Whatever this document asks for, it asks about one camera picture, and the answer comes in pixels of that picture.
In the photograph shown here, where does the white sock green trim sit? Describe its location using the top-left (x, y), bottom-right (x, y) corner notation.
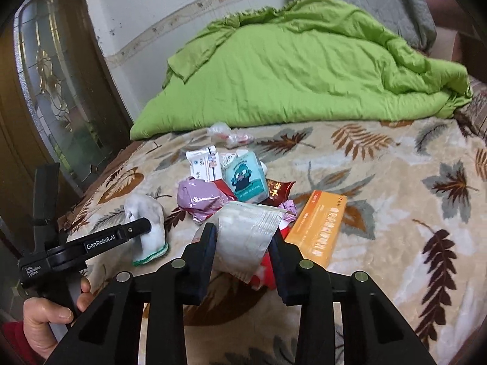
top-left (124, 194), bottom-right (169, 266)

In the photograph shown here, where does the crumpled clear plastic wrapper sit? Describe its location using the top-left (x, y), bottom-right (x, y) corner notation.
top-left (207, 122), bottom-right (254, 149)

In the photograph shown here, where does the wooden door with glass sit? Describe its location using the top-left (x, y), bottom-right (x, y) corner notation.
top-left (1, 0), bottom-right (130, 241)

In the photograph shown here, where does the white medicine box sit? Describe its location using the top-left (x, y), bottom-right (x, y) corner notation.
top-left (186, 145), bottom-right (223, 182)

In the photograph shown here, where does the orange medicine box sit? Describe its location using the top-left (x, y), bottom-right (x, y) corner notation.
top-left (285, 190), bottom-right (348, 269)

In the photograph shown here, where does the purple plastic bag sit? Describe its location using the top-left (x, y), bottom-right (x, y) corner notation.
top-left (177, 177), bottom-right (236, 224)

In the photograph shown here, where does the green quilt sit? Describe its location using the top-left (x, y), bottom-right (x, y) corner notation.
top-left (130, 0), bottom-right (472, 140)

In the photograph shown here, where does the brown wooden headboard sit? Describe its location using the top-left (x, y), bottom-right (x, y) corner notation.
top-left (426, 0), bottom-right (486, 83)

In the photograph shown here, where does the teal cartoon tissue pack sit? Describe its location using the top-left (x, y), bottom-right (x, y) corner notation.
top-left (222, 151), bottom-right (269, 203)

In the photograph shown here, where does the white foil pouch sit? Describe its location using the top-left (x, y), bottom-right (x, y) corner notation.
top-left (193, 201), bottom-right (286, 283)

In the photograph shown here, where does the person's left hand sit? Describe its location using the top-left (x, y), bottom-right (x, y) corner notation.
top-left (23, 297), bottom-right (74, 360)

